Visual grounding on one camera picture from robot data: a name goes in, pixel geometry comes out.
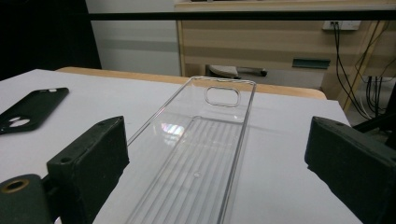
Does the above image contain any black horizontal bar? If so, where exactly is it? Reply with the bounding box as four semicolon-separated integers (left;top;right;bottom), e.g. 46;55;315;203
88;10;396;21

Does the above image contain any green cabinet handle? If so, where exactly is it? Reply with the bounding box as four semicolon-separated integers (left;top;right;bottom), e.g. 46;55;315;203
291;57;332;70

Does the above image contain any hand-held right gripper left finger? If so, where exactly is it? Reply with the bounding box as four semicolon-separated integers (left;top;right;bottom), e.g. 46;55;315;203
46;115;130;224

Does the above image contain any white table mat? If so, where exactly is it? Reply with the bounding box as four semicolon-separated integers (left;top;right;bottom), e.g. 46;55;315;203
0;68;363;224

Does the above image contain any clear plastic tray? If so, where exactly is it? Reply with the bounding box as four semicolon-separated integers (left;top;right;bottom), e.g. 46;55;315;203
125;76;257;224

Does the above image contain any light wooden cabinet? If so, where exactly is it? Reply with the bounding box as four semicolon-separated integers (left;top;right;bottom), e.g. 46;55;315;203
174;0;396;113

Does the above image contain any black phone case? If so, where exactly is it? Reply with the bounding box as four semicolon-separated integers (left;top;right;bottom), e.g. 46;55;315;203
0;87;70;135

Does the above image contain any black metal stand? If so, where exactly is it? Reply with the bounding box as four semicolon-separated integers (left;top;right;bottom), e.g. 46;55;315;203
353;90;396;150

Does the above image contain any thick black cable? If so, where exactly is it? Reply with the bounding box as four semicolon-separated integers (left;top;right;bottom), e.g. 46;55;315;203
332;21;372;120

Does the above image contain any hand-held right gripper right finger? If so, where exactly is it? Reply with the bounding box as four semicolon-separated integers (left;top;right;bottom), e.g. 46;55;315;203
304;116;396;224

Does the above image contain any white power strip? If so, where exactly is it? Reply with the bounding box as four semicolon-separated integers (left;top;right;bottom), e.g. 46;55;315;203
321;21;362;32

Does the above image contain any black curtain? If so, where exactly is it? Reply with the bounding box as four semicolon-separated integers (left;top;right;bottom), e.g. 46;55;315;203
0;0;103;82

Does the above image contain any thin black cable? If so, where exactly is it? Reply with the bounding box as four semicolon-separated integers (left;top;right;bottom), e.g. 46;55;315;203
354;20;390;82

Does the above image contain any bundle of black cables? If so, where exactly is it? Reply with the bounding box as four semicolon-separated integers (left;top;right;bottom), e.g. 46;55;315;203
365;76;388;118

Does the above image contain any wooden table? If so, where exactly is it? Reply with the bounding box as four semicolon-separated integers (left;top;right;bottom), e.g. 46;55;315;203
55;66;327;101

